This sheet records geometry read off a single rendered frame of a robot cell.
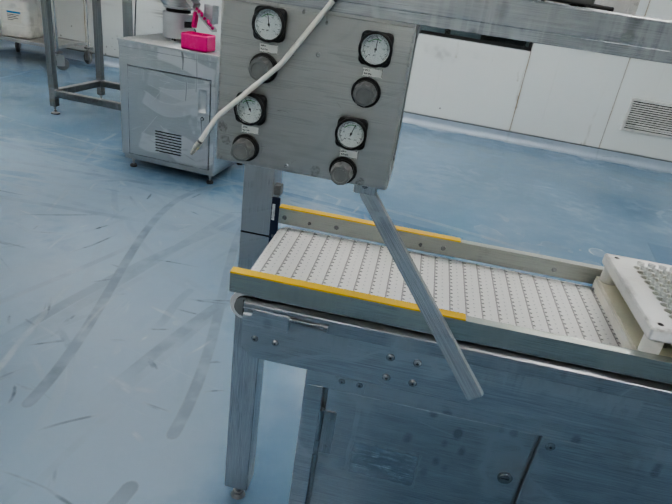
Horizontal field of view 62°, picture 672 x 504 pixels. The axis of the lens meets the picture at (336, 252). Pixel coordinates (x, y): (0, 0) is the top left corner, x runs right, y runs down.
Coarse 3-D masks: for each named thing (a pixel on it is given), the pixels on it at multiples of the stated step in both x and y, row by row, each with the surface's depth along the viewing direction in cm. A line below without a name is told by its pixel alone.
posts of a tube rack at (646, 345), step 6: (606, 270) 96; (600, 276) 98; (606, 276) 96; (606, 282) 96; (612, 282) 96; (642, 342) 78; (648, 342) 77; (654, 342) 76; (660, 342) 76; (642, 348) 78; (648, 348) 77; (654, 348) 77; (660, 348) 77
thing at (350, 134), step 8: (344, 120) 64; (352, 120) 64; (360, 120) 64; (336, 128) 65; (344, 128) 65; (352, 128) 64; (360, 128) 64; (336, 136) 65; (344, 136) 65; (352, 136) 65; (360, 136) 65; (336, 144) 66; (344, 144) 65; (352, 144) 65; (360, 144) 65
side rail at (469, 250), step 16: (288, 224) 106; (304, 224) 105; (320, 224) 105; (336, 224) 104; (352, 224) 104; (416, 240) 103; (432, 240) 102; (448, 240) 102; (464, 240) 102; (464, 256) 102; (480, 256) 102; (496, 256) 101; (512, 256) 101; (528, 256) 100; (544, 256) 101; (544, 272) 101; (560, 272) 101; (576, 272) 100; (592, 272) 100
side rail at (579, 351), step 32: (256, 288) 81; (288, 288) 80; (384, 320) 79; (416, 320) 79; (448, 320) 78; (480, 320) 78; (544, 352) 77; (576, 352) 76; (608, 352) 76; (640, 352) 76
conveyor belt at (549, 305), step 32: (288, 256) 95; (320, 256) 97; (352, 256) 99; (384, 256) 100; (416, 256) 102; (352, 288) 88; (384, 288) 90; (448, 288) 93; (480, 288) 94; (512, 288) 96; (544, 288) 97; (576, 288) 99; (512, 320) 86; (544, 320) 87; (576, 320) 89; (608, 320) 90
